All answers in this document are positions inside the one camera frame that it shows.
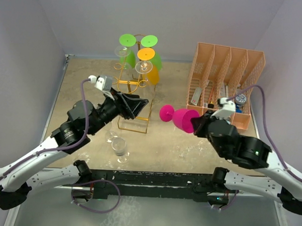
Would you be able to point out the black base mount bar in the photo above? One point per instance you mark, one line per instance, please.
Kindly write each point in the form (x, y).
(195, 187)

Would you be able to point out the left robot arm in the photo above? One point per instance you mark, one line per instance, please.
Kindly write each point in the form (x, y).
(25, 177)

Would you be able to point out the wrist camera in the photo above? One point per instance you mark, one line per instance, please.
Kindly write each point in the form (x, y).
(226, 108)
(103, 83)

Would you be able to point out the small green wine glass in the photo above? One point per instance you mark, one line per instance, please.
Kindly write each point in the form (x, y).
(129, 41)

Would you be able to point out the clear glass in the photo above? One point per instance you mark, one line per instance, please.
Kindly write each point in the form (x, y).
(125, 56)
(119, 146)
(143, 68)
(110, 133)

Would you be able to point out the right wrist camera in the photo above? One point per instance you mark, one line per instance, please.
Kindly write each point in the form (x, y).
(226, 108)

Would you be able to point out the pink plastic goblet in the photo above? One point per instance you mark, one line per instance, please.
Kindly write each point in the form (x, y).
(180, 117)

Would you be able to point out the orange plastic desk organizer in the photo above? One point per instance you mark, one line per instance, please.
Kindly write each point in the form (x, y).
(221, 71)

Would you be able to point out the gold wire glass rack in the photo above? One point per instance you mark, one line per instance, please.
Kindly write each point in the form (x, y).
(132, 81)

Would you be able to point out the large green wine glass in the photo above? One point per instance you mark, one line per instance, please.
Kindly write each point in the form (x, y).
(147, 52)

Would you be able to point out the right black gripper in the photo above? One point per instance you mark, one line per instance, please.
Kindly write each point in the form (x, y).
(198, 122)

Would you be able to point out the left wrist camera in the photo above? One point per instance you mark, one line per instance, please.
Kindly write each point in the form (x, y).
(103, 83)

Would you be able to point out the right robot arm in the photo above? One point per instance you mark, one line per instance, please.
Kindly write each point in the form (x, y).
(280, 181)

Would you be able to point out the round blue tin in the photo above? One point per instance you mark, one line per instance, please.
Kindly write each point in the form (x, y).
(240, 99)

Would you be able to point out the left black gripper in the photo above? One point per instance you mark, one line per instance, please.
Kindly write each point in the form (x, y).
(127, 104)

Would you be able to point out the yellow plastic goblet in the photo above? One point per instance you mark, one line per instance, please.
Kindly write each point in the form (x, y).
(153, 75)

